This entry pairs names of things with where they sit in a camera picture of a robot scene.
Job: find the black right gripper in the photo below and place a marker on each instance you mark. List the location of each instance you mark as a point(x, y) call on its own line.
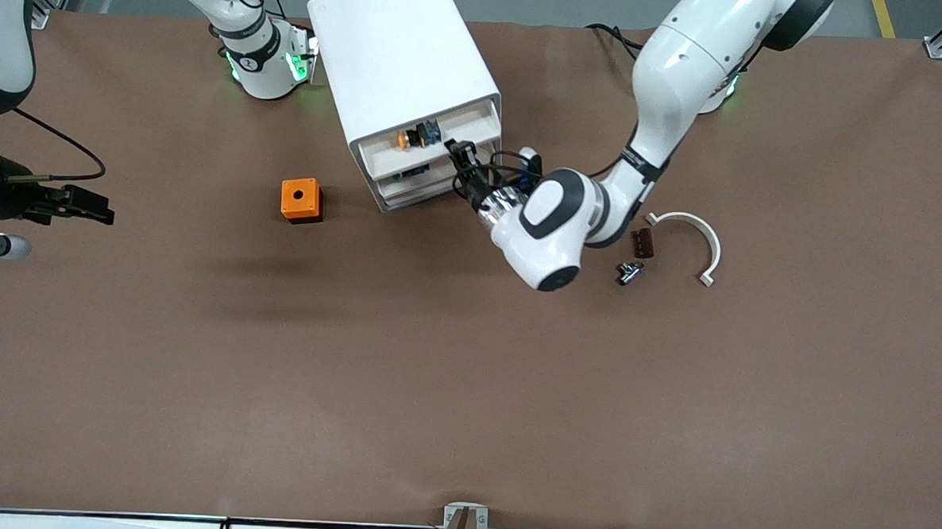
point(14, 198)

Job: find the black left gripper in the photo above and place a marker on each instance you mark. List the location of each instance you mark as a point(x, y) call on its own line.
point(477, 188)

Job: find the white drawer with yellow button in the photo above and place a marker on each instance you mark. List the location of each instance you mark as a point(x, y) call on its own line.
point(469, 125)

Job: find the yellow mushroom push button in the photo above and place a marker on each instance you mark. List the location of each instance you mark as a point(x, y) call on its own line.
point(417, 135)

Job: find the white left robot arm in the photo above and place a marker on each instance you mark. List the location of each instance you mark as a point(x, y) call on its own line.
point(670, 66)

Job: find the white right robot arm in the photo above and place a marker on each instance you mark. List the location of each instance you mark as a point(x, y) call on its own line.
point(265, 69)

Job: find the white drawer with green button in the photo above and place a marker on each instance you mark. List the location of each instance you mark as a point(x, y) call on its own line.
point(435, 185)

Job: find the white drawer cabinet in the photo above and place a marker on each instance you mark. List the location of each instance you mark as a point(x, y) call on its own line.
point(393, 54)

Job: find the brown terminal block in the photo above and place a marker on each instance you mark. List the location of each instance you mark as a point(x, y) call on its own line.
point(644, 243)

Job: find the silver metal fitting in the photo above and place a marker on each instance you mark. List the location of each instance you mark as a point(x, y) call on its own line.
point(630, 273)

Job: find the orange button enclosure box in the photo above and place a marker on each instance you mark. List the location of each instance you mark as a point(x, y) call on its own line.
point(299, 196)

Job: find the white curved plastic bracket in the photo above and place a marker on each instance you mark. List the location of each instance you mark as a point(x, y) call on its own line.
point(714, 243)

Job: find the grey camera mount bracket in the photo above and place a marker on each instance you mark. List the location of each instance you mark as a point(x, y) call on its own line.
point(465, 519)

